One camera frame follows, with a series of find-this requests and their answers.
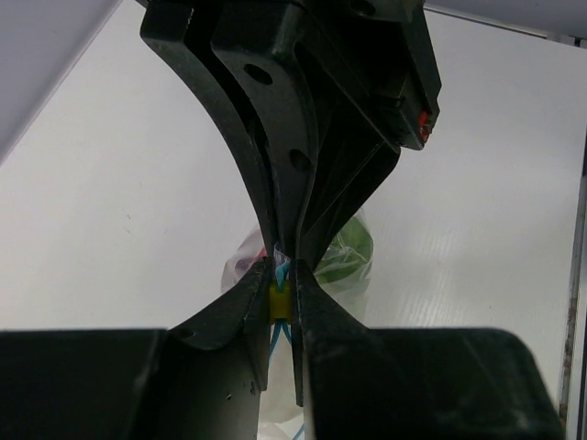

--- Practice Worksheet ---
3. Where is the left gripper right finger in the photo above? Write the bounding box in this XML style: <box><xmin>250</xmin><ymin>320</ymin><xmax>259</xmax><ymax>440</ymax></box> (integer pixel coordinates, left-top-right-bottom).
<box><xmin>289</xmin><ymin>259</ymin><xmax>370</xmax><ymax>407</ymax></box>

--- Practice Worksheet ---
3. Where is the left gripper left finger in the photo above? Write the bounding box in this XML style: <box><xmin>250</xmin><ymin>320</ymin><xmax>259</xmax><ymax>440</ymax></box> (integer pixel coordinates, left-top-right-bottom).
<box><xmin>170</xmin><ymin>257</ymin><xmax>271</xmax><ymax>391</ymax></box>

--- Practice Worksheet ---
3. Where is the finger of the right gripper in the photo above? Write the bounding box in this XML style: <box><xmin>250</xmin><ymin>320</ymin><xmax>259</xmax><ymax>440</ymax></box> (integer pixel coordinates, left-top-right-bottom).
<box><xmin>139</xmin><ymin>1</ymin><xmax>279</xmax><ymax>257</ymax></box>

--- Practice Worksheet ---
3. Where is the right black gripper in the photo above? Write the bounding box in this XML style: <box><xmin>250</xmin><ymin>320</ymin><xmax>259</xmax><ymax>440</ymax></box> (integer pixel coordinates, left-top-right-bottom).
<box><xmin>211</xmin><ymin>1</ymin><xmax>441</xmax><ymax>266</ymax></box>

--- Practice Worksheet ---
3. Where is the purple onion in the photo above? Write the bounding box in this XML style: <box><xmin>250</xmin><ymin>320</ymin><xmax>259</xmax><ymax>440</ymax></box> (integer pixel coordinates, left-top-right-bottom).
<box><xmin>235</xmin><ymin>257</ymin><xmax>255</xmax><ymax>273</ymax></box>

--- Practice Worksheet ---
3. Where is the clear zip top bag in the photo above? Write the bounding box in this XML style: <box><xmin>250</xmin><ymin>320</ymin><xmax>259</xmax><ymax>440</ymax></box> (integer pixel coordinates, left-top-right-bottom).
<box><xmin>221</xmin><ymin>210</ymin><xmax>374</xmax><ymax>439</ymax></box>

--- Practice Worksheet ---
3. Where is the white radish with leaves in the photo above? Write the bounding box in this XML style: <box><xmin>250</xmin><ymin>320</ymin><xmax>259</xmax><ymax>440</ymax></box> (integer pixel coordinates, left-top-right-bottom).
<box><xmin>314</xmin><ymin>211</ymin><xmax>374</xmax><ymax>292</ymax></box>

